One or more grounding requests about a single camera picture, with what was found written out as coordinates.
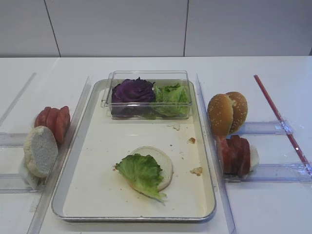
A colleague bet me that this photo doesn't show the red tomato slice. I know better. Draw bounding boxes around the red tomato slice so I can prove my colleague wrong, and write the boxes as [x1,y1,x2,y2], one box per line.
[54,106,70,144]

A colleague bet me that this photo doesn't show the green lettuce in container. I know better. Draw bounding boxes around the green lettuce in container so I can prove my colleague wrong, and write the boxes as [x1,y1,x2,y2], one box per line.
[150,83,190,118]

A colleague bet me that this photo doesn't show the green lettuce leaf on bun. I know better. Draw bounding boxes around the green lettuce leaf on bun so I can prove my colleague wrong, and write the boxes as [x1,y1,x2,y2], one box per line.
[115,154,166,203]

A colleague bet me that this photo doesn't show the bread crumb piece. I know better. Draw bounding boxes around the bread crumb piece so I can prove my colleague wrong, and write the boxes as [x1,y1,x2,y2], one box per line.
[190,167,203,176]

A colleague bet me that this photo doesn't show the front meat patty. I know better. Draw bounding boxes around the front meat patty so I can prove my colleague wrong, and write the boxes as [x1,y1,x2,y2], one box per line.
[216,136,231,174]

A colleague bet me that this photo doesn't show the meat patty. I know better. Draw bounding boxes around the meat patty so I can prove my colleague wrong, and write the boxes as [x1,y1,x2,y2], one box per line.
[216,136,231,174]
[238,138,251,177]
[227,135,244,175]

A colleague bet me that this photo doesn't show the middle meat patty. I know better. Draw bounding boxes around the middle meat patty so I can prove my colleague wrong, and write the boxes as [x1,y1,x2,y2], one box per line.
[227,135,244,175]

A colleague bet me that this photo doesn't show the rear meat patty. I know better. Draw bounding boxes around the rear meat patty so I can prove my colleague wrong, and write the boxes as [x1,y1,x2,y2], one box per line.
[238,138,251,177]

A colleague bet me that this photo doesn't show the middle tomato slice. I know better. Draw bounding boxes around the middle tomato slice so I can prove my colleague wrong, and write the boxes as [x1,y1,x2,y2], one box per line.
[46,108,59,133]

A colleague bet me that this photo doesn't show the rear tomato slice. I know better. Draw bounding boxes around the rear tomato slice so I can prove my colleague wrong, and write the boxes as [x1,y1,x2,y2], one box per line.
[34,107,52,128]

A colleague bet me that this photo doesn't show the clear plastic container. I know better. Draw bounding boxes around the clear plastic container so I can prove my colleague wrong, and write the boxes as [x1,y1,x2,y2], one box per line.
[101,71,192,119]

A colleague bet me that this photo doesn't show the purple cabbage leaves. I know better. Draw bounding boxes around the purple cabbage leaves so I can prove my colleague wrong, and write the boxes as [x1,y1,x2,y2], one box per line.
[111,77,156,118]

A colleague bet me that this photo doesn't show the bottom bun slice on tray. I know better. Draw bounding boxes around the bottom bun slice on tray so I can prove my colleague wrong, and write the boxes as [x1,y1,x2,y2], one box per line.
[130,146,174,191]

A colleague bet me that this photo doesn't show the sesame bun front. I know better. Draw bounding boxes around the sesame bun front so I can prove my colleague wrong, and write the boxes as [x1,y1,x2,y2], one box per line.
[207,94,234,137]

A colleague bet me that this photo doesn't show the sesame bun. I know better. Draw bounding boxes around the sesame bun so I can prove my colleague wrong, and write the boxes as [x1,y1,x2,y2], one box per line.
[226,92,248,134]
[207,94,234,137]

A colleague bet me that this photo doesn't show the sesame bun rear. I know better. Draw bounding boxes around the sesame bun rear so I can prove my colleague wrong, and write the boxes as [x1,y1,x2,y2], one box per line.
[226,92,248,134]

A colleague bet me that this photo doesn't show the metal baking tray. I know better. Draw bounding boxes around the metal baking tray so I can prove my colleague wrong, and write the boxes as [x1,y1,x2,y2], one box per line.
[52,80,216,222]

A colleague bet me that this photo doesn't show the white plastic pusher block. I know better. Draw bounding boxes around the white plastic pusher block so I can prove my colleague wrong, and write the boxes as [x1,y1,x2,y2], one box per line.
[250,145,259,172]

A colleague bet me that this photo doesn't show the white bun half left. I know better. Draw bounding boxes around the white bun half left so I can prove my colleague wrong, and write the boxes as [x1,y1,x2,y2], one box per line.
[23,126,59,178]

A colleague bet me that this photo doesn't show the white left pusher block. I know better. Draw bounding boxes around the white left pusher block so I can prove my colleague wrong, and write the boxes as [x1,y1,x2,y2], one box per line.
[19,159,41,190]

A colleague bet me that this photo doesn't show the clear rail right of tray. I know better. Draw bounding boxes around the clear rail right of tray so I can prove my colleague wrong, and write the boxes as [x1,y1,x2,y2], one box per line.
[195,73,237,234]

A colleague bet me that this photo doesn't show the clear rail of tray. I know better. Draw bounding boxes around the clear rail of tray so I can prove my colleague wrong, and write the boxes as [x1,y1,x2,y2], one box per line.
[28,77,92,234]
[195,73,237,234]

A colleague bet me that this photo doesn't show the clear upper right cross rail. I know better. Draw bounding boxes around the clear upper right cross rail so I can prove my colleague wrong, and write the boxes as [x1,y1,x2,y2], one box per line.
[237,120,293,135]

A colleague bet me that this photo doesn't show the clear cross rail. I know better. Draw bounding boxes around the clear cross rail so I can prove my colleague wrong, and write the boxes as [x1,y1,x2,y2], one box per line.
[237,120,293,135]
[0,132,28,148]
[224,163,312,183]
[0,174,42,194]

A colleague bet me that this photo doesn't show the clear lower right cross rail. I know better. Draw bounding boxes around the clear lower right cross rail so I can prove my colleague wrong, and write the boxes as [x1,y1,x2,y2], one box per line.
[224,163,312,183]

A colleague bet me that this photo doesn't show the red plastic rail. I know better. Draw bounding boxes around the red plastic rail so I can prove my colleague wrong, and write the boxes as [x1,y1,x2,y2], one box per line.
[253,75,312,176]

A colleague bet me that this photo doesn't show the clear upper left cross rail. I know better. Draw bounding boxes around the clear upper left cross rail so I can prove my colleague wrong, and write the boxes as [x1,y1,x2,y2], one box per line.
[0,132,28,148]

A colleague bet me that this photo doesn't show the clear rail left of tray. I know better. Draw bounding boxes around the clear rail left of tray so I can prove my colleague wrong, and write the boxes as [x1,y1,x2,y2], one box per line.
[28,77,92,234]

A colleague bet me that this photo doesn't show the clear lower left cross rail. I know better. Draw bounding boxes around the clear lower left cross rail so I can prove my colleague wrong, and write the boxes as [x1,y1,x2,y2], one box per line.
[0,174,42,194]

